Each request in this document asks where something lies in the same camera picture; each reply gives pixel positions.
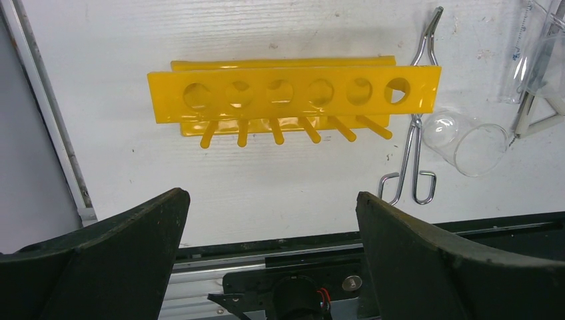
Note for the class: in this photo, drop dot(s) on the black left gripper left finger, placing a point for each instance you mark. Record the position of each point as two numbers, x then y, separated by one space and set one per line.
117 268

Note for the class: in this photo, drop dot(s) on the small glass beaker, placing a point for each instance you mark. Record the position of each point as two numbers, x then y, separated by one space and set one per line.
474 148

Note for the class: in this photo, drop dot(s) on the yellow test tube rack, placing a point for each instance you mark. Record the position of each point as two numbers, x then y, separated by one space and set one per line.
275 96

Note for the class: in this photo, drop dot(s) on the blue funnel on stem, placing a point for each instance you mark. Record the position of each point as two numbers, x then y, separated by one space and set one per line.
535 62

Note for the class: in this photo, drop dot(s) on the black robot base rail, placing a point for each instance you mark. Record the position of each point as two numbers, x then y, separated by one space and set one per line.
227 281

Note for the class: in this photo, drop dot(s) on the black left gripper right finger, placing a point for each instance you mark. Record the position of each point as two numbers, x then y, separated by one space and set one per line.
500 268

